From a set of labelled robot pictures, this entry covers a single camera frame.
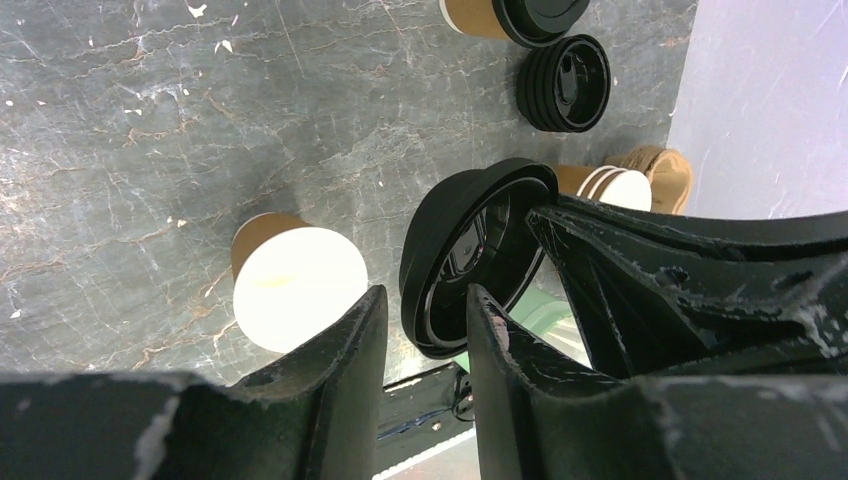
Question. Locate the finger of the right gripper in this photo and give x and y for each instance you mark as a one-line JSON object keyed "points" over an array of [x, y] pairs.
{"points": [[643, 308], [762, 240]]}

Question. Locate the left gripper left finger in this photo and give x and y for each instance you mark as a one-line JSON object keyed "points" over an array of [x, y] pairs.
{"points": [[312, 414]]}

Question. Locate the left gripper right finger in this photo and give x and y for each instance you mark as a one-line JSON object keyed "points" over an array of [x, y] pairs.
{"points": [[541, 415]]}

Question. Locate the black plastic cup lid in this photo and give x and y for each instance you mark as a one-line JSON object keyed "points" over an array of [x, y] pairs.
{"points": [[538, 23]]}

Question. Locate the brown paper coffee cup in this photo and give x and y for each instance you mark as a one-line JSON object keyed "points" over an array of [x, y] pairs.
{"points": [[473, 17]]}

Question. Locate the green cup holding straws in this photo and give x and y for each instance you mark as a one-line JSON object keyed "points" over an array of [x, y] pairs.
{"points": [[550, 318]]}

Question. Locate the stack of paper cups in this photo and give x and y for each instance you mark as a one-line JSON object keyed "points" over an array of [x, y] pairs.
{"points": [[606, 184]]}

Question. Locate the brown pulp cup carrier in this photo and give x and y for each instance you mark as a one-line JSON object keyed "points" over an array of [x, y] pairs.
{"points": [[669, 173]]}

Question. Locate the stack of black lids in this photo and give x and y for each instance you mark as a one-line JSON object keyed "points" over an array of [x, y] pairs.
{"points": [[565, 87]]}

